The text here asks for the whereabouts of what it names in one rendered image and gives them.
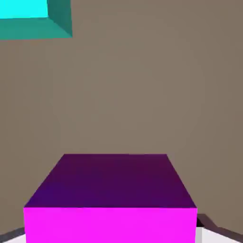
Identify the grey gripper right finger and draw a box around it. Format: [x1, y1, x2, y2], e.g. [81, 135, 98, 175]
[195, 214, 243, 243]

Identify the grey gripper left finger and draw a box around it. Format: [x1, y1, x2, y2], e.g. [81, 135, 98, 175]
[0, 227, 27, 243]

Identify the small magenta cube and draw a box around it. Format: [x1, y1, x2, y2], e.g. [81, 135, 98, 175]
[23, 153, 198, 243]

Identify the small cyan cube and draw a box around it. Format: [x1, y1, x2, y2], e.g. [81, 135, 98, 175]
[0, 0, 73, 41]

